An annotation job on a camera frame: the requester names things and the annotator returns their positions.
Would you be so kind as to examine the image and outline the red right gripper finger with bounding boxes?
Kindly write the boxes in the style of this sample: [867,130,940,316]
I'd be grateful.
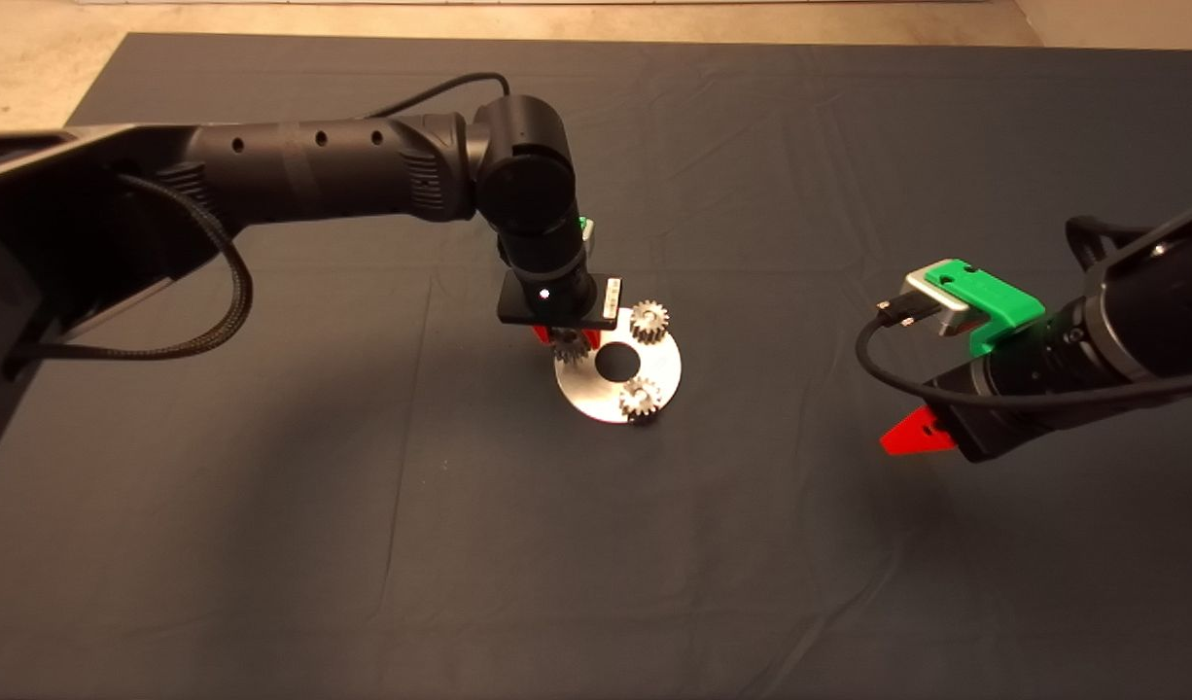
[879,404,959,457]

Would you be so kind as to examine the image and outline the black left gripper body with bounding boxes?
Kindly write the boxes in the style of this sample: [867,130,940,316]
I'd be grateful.
[497,272,622,329]

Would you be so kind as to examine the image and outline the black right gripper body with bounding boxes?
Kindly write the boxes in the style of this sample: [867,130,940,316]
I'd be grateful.
[931,356,1064,464]

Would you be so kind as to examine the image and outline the round metal carrier plate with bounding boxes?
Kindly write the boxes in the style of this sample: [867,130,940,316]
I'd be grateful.
[554,307,684,425]

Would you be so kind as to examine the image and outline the dark table cloth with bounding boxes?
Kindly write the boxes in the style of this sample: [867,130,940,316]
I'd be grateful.
[0,32,1192,700]

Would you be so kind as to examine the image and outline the green right camera mount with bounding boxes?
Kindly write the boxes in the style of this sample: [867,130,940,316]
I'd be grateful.
[925,259,1046,357]

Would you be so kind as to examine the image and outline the silver right camera box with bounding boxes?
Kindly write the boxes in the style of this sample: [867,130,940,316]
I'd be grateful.
[904,271,972,338]

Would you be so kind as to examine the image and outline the black left camera cable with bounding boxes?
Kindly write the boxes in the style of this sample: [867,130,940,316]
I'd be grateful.
[368,71,511,120]

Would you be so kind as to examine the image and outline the black braided hose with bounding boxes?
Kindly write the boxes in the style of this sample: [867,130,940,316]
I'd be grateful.
[3,175,255,382]

